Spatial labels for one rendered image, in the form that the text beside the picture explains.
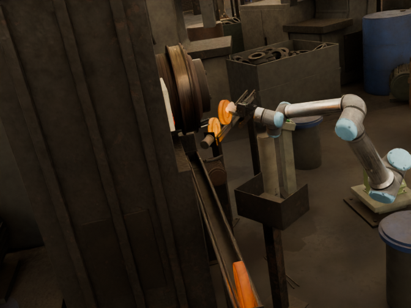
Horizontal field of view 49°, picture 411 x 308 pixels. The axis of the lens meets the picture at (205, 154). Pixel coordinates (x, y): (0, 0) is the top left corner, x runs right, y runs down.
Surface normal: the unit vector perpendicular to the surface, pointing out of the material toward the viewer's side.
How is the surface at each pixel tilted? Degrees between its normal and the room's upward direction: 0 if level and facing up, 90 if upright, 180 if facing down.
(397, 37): 90
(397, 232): 0
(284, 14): 90
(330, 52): 90
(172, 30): 90
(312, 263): 0
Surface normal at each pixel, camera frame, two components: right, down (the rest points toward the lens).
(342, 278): -0.16, -0.91
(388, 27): -0.36, 0.41
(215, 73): -0.07, 0.39
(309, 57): 0.42, 0.28
